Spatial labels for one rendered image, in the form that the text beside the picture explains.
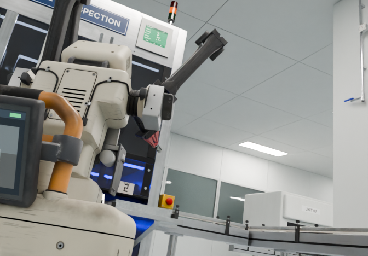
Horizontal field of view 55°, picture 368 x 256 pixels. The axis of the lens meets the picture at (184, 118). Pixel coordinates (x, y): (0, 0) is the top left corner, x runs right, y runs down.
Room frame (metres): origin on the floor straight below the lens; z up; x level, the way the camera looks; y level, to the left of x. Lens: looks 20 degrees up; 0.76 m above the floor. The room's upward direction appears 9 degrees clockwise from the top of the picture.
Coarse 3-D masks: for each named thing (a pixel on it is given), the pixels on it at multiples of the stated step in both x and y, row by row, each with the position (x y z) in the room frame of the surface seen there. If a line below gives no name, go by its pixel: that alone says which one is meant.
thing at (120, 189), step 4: (120, 184) 1.90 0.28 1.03; (124, 184) 1.91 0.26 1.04; (132, 184) 1.93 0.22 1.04; (120, 188) 1.90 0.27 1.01; (128, 188) 1.92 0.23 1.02; (132, 188) 1.93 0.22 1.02; (120, 192) 1.91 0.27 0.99; (124, 192) 1.91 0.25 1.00; (128, 192) 1.92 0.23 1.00; (132, 192) 1.93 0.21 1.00
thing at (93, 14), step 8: (32, 0) 1.64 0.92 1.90; (40, 0) 1.65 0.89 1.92; (48, 0) 1.67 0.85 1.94; (88, 8) 1.75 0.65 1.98; (96, 8) 1.76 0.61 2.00; (80, 16) 1.74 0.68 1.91; (88, 16) 1.75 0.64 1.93; (96, 16) 1.77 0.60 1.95; (104, 16) 1.78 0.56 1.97; (112, 16) 1.80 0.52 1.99; (120, 16) 1.82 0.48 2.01; (96, 24) 1.77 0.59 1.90; (104, 24) 1.79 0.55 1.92; (112, 24) 1.81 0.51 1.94; (120, 24) 1.82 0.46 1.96; (128, 24) 1.84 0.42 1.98; (120, 32) 1.83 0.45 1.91
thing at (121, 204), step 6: (120, 204) 1.53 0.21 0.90; (126, 204) 1.54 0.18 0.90; (132, 204) 1.55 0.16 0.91; (138, 204) 1.56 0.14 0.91; (132, 210) 1.55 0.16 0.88; (138, 210) 1.56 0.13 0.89; (144, 210) 1.57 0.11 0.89; (150, 210) 1.58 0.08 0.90; (156, 210) 1.59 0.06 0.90; (162, 210) 1.60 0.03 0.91; (168, 210) 1.61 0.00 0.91; (168, 216) 1.61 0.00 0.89
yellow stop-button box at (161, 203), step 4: (160, 196) 2.02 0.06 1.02; (164, 196) 2.00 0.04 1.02; (168, 196) 2.00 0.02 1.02; (172, 196) 2.01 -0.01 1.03; (160, 200) 2.01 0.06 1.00; (164, 200) 2.00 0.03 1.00; (160, 204) 2.00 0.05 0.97; (164, 204) 2.00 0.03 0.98; (172, 204) 2.02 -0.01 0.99; (168, 208) 2.03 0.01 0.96; (172, 208) 2.02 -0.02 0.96
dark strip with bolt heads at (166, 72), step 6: (168, 72) 1.96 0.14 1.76; (162, 78) 1.95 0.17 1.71; (150, 144) 1.95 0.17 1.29; (150, 150) 1.96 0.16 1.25; (150, 156) 1.96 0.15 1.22; (150, 168) 1.96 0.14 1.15; (144, 174) 1.95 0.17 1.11; (150, 174) 1.96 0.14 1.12; (144, 180) 1.95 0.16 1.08; (150, 180) 1.96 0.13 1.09; (144, 186) 1.95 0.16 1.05; (144, 192) 1.96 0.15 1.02
